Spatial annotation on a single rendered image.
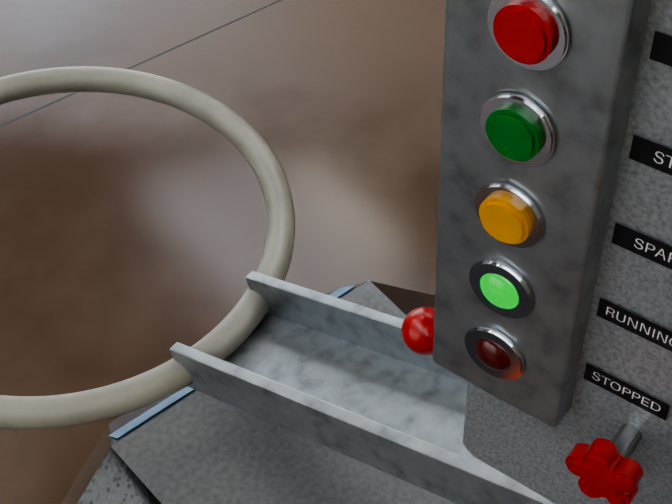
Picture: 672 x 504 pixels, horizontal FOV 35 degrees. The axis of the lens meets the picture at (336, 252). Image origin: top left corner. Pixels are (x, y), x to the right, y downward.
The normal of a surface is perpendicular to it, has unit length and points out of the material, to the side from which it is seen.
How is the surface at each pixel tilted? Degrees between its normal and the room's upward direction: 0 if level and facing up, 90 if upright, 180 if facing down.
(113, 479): 45
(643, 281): 90
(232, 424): 0
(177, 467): 0
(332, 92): 0
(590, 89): 90
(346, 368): 15
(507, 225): 90
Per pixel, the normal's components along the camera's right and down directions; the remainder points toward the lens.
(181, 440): -0.04, -0.69
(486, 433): -0.60, 0.60
